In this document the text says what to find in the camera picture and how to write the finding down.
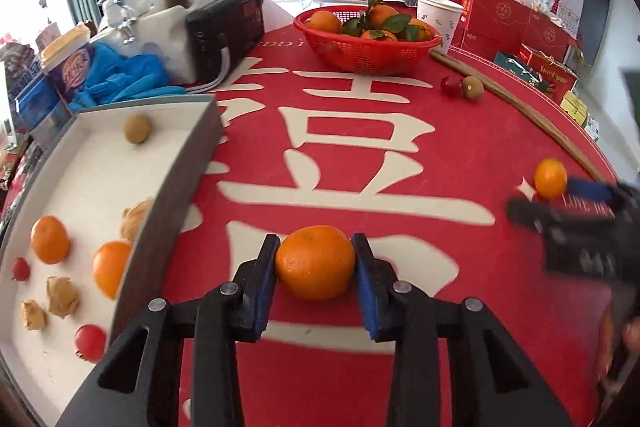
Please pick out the walnut tray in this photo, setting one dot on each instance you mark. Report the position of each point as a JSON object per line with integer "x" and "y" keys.
{"x": 34, "y": 314}

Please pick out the blue cloth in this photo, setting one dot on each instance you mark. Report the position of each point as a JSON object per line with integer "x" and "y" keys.
{"x": 125, "y": 77}

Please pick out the large red gift box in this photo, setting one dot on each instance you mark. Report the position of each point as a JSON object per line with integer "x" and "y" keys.
{"x": 492, "y": 9}

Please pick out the flat red gift box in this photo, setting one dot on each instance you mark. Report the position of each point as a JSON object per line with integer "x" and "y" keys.
{"x": 470, "y": 41}

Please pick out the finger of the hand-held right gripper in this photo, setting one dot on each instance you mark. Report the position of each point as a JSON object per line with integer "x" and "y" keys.
{"x": 530, "y": 213}
{"x": 587, "y": 191}

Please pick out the white desk calendar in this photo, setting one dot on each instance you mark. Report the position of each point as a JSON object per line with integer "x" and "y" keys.
{"x": 570, "y": 7}

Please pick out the walnut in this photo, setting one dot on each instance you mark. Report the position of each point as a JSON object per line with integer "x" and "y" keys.
{"x": 137, "y": 217}

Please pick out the small orange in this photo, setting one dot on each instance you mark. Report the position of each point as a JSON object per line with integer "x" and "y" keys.
{"x": 50, "y": 239}

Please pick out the yellow-green kiwi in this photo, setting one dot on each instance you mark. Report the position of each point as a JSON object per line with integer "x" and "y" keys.
{"x": 137, "y": 129}

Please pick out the brown kiwi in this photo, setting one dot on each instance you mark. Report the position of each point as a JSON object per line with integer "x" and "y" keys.
{"x": 472, "y": 88}

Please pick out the yellow box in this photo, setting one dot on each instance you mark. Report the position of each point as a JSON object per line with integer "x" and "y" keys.
{"x": 572, "y": 104}

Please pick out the labelled tub with cream lid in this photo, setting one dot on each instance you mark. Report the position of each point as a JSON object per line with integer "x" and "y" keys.
{"x": 75, "y": 62}

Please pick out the red printed tablecloth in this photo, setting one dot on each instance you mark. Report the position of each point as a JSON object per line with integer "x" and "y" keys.
{"x": 450, "y": 147}

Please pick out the blue packet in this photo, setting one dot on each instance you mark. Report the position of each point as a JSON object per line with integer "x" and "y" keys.
{"x": 35, "y": 104}

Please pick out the medium orange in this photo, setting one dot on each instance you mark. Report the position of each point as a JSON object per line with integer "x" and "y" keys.
{"x": 111, "y": 269}

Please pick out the red cherry tomato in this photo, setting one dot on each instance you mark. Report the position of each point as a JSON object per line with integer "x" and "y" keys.
{"x": 450, "y": 86}
{"x": 20, "y": 268}
{"x": 90, "y": 342}

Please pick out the black portable radio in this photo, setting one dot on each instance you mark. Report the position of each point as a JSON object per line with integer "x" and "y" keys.
{"x": 225, "y": 32}

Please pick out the person's right hand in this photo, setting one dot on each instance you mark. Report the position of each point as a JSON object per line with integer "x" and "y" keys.
{"x": 606, "y": 342}

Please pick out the large orange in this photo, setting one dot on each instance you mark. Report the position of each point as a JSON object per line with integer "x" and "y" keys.
{"x": 550, "y": 178}
{"x": 315, "y": 262}

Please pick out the floral paper cup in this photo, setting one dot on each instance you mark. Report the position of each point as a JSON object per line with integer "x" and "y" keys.
{"x": 440, "y": 24}

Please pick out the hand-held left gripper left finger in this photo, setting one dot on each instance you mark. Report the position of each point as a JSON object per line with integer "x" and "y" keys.
{"x": 260, "y": 287}

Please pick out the grey and white tray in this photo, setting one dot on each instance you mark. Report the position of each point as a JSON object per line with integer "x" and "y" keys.
{"x": 85, "y": 187}

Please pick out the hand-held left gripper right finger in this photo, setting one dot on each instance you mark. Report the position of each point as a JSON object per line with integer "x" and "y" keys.
{"x": 370, "y": 287}

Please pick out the red plastic basket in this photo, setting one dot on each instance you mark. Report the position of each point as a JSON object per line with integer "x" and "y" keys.
{"x": 365, "y": 54}

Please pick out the tangerine with leaves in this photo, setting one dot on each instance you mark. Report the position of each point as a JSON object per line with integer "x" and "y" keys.
{"x": 324, "y": 21}
{"x": 419, "y": 29}
{"x": 378, "y": 36}
{"x": 382, "y": 14}

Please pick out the curved wooden stick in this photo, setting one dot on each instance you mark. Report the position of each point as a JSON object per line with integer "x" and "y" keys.
{"x": 525, "y": 109}

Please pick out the white printed box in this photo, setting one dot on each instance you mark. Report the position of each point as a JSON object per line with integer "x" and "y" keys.
{"x": 592, "y": 127}

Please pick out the small physalis husk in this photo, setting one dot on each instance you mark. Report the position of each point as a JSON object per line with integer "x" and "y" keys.
{"x": 62, "y": 296}

